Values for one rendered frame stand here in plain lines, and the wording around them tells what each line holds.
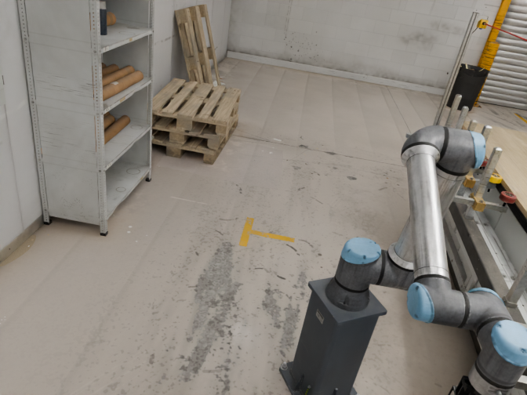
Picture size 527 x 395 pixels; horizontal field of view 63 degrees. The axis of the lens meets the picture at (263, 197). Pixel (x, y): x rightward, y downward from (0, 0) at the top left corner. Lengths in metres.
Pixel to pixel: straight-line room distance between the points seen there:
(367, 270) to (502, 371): 0.79
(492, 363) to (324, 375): 1.09
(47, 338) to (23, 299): 0.34
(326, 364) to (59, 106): 2.07
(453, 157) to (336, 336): 0.89
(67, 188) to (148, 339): 1.20
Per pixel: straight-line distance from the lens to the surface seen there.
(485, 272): 2.31
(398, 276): 1.83
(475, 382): 1.19
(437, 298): 1.14
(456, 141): 1.49
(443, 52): 9.12
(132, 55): 3.58
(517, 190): 2.81
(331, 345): 1.96
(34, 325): 2.62
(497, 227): 2.89
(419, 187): 1.33
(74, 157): 2.98
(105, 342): 2.47
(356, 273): 1.80
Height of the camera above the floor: 1.83
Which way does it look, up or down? 29 degrees down
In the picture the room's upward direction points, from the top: 10 degrees clockwise
